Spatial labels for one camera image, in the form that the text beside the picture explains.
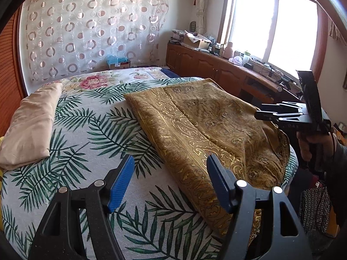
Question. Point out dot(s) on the dark blue sheet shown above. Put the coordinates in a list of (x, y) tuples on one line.
[(169, 73)]

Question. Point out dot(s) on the open cardboard box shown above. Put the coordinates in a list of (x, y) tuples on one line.
[(198, 42)]

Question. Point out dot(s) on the dark oval fan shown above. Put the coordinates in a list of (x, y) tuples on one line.
[(193, 26)]

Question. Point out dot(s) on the circle pattern sheer curtain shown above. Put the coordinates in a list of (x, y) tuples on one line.
[(89, 32)]

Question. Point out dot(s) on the stack of patterned items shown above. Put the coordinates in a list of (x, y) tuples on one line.
[(178, 36)]

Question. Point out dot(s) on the golden paisley cloth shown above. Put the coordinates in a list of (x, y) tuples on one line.
[(189, 130)]

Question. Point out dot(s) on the white jug on cabinet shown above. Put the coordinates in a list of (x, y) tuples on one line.
[(229, 51)]

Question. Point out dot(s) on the beige patterned curtain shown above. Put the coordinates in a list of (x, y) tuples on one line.
[(208, 2)]

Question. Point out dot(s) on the small black box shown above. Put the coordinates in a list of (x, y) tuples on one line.
[(248, 65)]

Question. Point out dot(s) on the person's right forearm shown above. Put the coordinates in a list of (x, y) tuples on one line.
[(338, 181)]

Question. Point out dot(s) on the green lid plastic cup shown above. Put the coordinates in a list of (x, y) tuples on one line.
[(246, 58)]

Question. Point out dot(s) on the black circle pattern bag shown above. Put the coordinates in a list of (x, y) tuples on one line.
[(314, 208)]

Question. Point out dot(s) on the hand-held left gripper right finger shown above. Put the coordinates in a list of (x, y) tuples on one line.
[(221, 184)]

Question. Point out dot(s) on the red wooden slatted panel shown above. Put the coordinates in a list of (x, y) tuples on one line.
[(10, 73)]

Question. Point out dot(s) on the person's right hand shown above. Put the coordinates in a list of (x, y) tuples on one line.
[(315, 149)]

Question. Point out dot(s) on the floral quilt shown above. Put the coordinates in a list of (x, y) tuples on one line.
[(92, 82)]

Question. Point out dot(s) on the window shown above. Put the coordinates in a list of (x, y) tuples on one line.
[(268, 24)]

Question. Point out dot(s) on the pale beige pillow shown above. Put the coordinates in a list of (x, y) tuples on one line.
[(29, 130)]

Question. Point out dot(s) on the wooden cabinet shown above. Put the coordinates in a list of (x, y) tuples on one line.
[(206, 65)]

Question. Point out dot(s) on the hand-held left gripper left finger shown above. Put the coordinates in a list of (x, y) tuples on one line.
[(120, 187)]

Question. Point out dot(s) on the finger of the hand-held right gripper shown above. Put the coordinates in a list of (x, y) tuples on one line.
[(287, 106), (273, 116)]

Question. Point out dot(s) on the small cardboard box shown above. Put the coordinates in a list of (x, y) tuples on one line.
[(120, 65)]

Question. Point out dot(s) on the bed with leaf-print sheet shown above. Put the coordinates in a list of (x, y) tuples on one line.
[(89, 146)]

